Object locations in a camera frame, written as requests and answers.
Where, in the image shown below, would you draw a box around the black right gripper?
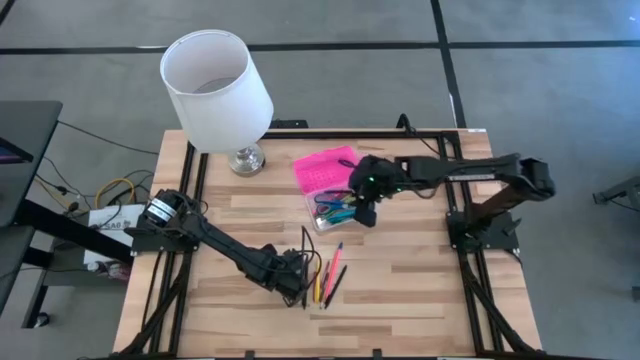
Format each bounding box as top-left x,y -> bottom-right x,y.
348,155 -> 402,230

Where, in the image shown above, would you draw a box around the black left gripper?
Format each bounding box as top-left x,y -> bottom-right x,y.
262,243 -> 311,308

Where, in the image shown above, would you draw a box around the yellow highlighter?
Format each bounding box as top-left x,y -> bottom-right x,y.
313,258 -> 323,305

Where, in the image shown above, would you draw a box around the orange pencil red eraser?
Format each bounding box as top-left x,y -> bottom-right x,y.
321,259 -> 332,301

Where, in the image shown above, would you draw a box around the black pen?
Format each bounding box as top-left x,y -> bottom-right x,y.
324,264 -> 349,310

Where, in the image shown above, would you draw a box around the blue handled scissors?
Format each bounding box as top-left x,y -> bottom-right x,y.
313,189 -> 357,217

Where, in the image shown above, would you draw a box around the teal blue pen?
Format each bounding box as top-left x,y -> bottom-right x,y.
327,209 -> 358,225

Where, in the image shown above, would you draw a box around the clear supply box pink lid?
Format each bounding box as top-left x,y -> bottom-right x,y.
292,145 -> 376,234

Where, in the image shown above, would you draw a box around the white cardboard box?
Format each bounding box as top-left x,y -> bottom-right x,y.
82,203 -> 147,266

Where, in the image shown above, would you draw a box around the white shade silver table lamp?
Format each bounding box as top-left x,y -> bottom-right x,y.
159,28 -> 275,177

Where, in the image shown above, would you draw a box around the colourful plastic bag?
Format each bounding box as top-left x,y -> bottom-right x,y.
88,259 -> 134,282

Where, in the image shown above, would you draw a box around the grey chair base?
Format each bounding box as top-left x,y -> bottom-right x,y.
592,174 -> 640,207

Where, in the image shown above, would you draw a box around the black desk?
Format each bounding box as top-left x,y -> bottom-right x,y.
0,99 -> 64,314

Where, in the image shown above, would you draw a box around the dark laptop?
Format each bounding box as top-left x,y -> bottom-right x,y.
0,136 -> 35,165

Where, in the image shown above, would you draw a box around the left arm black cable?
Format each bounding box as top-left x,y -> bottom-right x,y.
299,226 -> 324,281

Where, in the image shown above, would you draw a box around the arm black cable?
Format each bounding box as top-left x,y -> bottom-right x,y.
299,226 -> 324,281
396,113 -> 451,159

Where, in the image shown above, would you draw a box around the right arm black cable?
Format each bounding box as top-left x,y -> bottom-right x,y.
396,113 -> 451,159

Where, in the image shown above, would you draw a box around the black mount block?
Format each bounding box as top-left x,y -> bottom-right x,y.
269,118 -> 310,130

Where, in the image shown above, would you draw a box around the black desk leg frame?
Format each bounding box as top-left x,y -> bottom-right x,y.
17,198 -> 135,330

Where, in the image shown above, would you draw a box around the black floor cable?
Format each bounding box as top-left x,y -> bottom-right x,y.
56,119 -> 160,156

